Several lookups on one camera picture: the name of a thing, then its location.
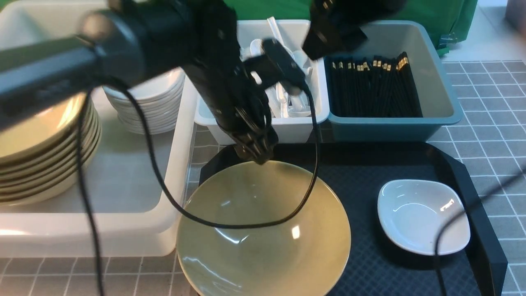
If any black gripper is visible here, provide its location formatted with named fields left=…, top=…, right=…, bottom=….
left=182, top=59, right=279, bottom=165

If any yellow-green noodle bowl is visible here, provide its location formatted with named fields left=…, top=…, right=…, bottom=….
left=176, top=161, right=351, bottom=296

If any white square sauce dish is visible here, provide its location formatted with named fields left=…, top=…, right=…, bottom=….
left=376, top=179, right=464, bottom=256

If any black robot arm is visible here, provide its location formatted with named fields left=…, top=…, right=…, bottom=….
left=235, top=0, right=406, bottom=165
left=0, top=0, right=278, bottom=164

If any pile of white spoons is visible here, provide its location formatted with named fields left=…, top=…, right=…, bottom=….
left=240, top=39, right=312, bottom=118

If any white spoon bin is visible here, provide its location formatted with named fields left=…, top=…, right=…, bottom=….
left=184, top=19, right=330, bottom=146

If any stack of white dishes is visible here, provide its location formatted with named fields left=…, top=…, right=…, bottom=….
left=103, top=69, right=185, bottom=135

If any pile of black chopsticks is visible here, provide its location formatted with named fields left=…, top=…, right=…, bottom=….
left=324, top=52, right=423, bottom=118

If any large white plastic tub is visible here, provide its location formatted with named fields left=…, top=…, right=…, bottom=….
left=0, top=0, right=199, bottom=258

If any blue-grey chopstick bin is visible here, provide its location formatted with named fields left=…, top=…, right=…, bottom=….
left=327, top=20, right=464, bottom=142

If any stack of yellow-green bowls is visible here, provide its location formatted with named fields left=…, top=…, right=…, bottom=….
left=0, top=93, right=102, bottom=206

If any green cloth backdrop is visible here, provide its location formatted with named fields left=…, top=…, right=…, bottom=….
left=225, top=0, right=478, bottom=56

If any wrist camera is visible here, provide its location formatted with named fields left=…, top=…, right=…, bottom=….
left=243, top=39, right=310, bottom=96

